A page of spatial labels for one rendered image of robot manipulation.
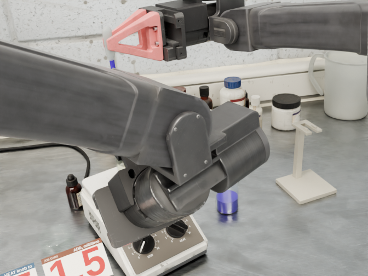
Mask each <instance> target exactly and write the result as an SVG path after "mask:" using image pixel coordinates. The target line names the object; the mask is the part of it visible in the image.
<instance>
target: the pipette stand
mask: <svg viewBox="0 0 368 276"><path fill-rule="evenodd" d="M292 126H293V127H295V128H296V134H295V150H294V165H293V173H292V174H291V175H288V176H284V177H280V178H278V179H276V181H275V182H276V183H277V184H278V185H279V186H280V187H281V188H282V189H283V190H284V191H286V192H287V193H288V194H289V195H290V196H291V197H292V198H294V200H295V201H297V202H298V203H299V204H300V205H301V204H304V203H307V202H310V201H313V200H316V199H319V198H322V197H326V196H329V195H332V194H335V193H337V189H336V188H334V187H333V186H332V185H330V184H329V183H328V182H326V181H325V180H324V179H322V178H321V177H320V176H319V175H317V174H316V173H315V172H314V171H312V170H311V169H308V170H305V171H302V159H303V146H304V135H307V136H308V135H311V134H312V132H311V131H310V130H308V128H310V129H311V130H313V131H315V132H316V133H320V132H322V129H321V128H319V127H317V126H316V125H314V124H313V123H311V122H309V121H308V120H302V121H299V122H295V123H292ZM305 126H307V127H308V128H306V127H305Z"/></svg>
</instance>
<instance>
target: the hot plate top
mask: <svg viewBox="0 0 368 276"><path fill-rule="evenodd" d="M116 173H117V168H116V167H115V168H112V169H109V170H106V171H103V172H101V173H98V174H96V175H93V176H90V177H87V178H85V179H84V180H83V181H82V185H83V187H84V188H85V190H86V191H87V192H88V193H89V195H90V196H91V197H92V195H93V193H94V192H95V191H96V190H97V189H100V188H103V187H105V186H108V181H109V180H110V179H111V178H112V177H113V176H114V175H115V174H116Z"/></svg>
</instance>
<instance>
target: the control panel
mask: <svg viewBox="0 0 368 276"><path fill-rule="evenodd" d="M182 221H183V222H184V223H185V224H186V225H187V226H188V229H187V231H186V232H185V235H184V236H182V237H181V238H173V237H171V236H170V235H168V233H167V232H166V228H164V229H162V230H160V231H157V232H155V233H153V234H151V236H152V237H153V239H154V248H153V250H152V251H151V252H150V253H148V254H140V253H138V252H136V251H135V249H134V247H133V243H131V244H129V245H126V246H123V247H122V248H123V250H124V252H125V254H126V256H127V258H128V260H129V262H130V264H131V266H132V268H133V270H134V272H135V274H136V275H137V274H140V273H142V272H144V271H146V270H148V269H150V268H152V267H154V266H156V265H158V264H160V263H162V262H164V261H166V260H168V259H170V258H172V257H174V256H176V255H178V254H179V253H181V252H183V251H185V250H187V249H189V248H191V247H193V246H195V245H197V244H199V243H201V242H203V241H204V239H203V237H202V235H201V234H200V232H199V231H198V229H197V227H196V226H195V224H194V222H193V221H192V219H191V217H190V216H187V217H185V218H183V219H182Z"/></svg>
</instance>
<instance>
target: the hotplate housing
mask: <svg viewBox="0 0 368 276"><path fill-rule="evenodd" d="M80 197H81V200H82V205H83V209H84V214H85V217H86V218H87V220H88V221H89V223H90V224H91V225H92V227H93V229H94V230H95V231H96V233H97V234H98V236H99V237H100V238H101V240H102V241H103V243H104V244H105V245H106V247H107V248H108V250H109V251H110V253H111V254H112V256H113V257H114V259H115V260H116V261H117V263H118V264H119V266H120V267H121V269H122V270H123V272H124V273H125V275H126V276H163V275H165V274H167V273H169V272H171V271H173V270H175V269H177V268H179V267H181V266H182V265H184V264H186V263H188V262H190V261H192V260H193V259H195V258H197V257H199V256H201V255H203V254H205V253H207V246H208V240H207V238H206V237H205V235H204V233H203V232H202V230H201V229H200V227H199V225H198V224H197V222H196V220H195V219H194V217H193V215H190V217H191V219H192V221H193V222H194V224H195V226H196V227H197V229H198V231H199V232H200V234H201V235H202V237H203V239H204V241H203V242H201V243H199V244H197V245H195V246H193V247H191V248H189V249H187V250H185V251H183V252H181V253H179V254H178V255H176V256H174V257H172V258H170V259H168V260H166V261H164V262H162V263H160V264H158V265H156V266H154V267H152V268H150V269H148V270H146V271H144V272H142V273H140V274H137V275H136V274H135V272H134V270H133V268H132V266H131V264H130V262H129V260H128V258H127V256H126V254H125V252H124V250H123V248H122V247H121V248H117V249H115V248H113V247H112V246H111V244H110V241H109V239H108V236H107V230H106V227H105V225H104V222H103V220H102V218H101V215H100V213H99V210H97V209H96V206H95V204H94V201H93V199H92V197H91V196H90V195H89V193H88V192H87V191H86V190H85V188H83V189H82V190H81V192H80Z"/></svg>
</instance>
